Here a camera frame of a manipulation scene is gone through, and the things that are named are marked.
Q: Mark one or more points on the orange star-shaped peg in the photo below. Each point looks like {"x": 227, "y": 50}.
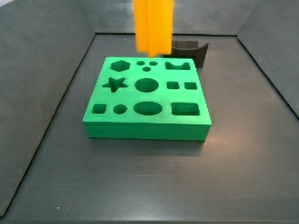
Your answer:
{"x": 154, "y": 26}

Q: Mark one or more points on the green shape-sorter block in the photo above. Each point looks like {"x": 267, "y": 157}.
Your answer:
{"x": 147, "y": 98}

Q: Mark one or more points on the black curved block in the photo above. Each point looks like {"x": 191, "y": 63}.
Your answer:
{"x": 187, "y": 49}

